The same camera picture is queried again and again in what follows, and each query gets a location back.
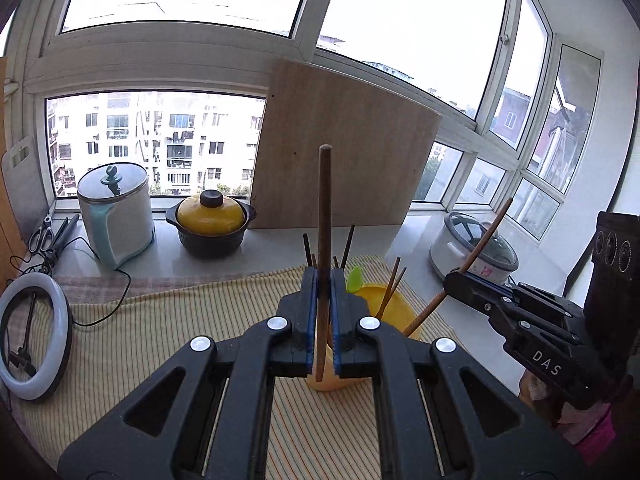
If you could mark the green plastic spoon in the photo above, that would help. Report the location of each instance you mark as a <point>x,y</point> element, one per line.
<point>355,277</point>

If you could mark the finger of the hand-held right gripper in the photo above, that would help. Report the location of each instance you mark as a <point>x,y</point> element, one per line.
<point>550,310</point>
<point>470,290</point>

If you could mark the white window frame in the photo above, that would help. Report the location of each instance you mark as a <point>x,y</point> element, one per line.
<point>165,55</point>

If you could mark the black pot with yellow lid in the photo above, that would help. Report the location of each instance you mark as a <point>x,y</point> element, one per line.
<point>210,230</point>

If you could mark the white floral slow cooker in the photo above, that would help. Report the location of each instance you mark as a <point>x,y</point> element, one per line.
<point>450,250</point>

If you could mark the white cutting board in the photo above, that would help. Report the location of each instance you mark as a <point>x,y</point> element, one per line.
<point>20,185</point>

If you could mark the teal rice cooker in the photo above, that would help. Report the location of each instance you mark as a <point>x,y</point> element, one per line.
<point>115,215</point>

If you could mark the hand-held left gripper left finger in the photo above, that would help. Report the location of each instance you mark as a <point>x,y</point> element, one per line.
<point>311,310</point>

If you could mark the yellow plastic container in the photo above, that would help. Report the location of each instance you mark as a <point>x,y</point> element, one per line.
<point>395,310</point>

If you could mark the black tongs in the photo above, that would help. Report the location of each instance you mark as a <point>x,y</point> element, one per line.
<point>62,237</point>

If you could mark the scissors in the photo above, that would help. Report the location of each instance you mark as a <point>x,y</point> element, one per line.
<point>40,235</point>

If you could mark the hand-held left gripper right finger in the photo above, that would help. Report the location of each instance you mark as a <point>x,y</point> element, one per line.
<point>337,320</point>

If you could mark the red-tipped wooden chopstick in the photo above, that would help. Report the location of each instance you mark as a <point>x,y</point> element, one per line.
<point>487,235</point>
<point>324,210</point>
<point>397,282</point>
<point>390,285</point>

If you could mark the light wooden board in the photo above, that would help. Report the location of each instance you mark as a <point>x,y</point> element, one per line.
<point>345,150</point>

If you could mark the striped tablecloth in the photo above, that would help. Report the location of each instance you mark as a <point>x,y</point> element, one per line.
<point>150,340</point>

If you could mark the apartment buildings outside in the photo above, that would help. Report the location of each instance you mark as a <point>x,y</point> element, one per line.
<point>150,145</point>

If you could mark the brown plank board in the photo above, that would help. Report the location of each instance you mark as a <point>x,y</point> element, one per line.
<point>5,160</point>

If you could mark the person's right forearm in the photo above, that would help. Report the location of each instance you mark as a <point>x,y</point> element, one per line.
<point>597,430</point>

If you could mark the person's right hand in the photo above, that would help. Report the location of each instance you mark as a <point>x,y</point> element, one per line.
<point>542,397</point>

